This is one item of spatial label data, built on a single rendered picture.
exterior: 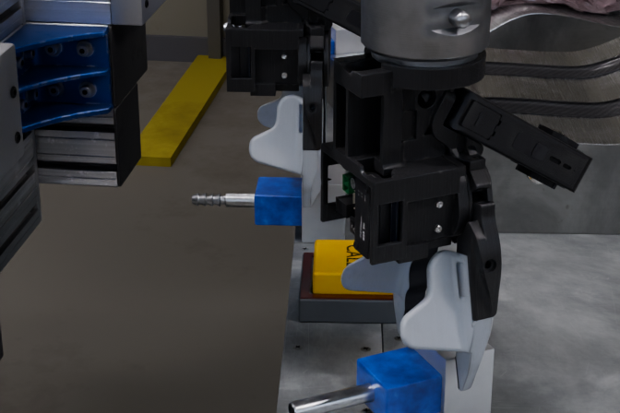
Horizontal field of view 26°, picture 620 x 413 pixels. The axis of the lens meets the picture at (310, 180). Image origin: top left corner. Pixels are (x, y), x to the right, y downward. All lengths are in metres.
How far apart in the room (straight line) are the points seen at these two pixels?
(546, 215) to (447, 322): 0.35
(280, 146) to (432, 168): 0.31
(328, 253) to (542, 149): 0.25
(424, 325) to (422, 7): 0.19
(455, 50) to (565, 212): 0.42
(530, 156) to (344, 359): 0.22
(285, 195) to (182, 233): 1.96
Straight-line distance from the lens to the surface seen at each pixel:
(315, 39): 1.06
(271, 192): 1.13
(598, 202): 1.16
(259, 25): 1.07
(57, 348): 2.63
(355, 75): 0.76
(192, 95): 3.90
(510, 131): 0.81
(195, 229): 3.09
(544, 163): 0.84
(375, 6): 0.76
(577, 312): 1.04
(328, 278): 1.00
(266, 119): 1.16
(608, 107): 1.23
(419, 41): 0.75
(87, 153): 1.45
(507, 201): 1.15
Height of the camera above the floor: 1.28
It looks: 22 degrees down
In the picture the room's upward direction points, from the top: straight up
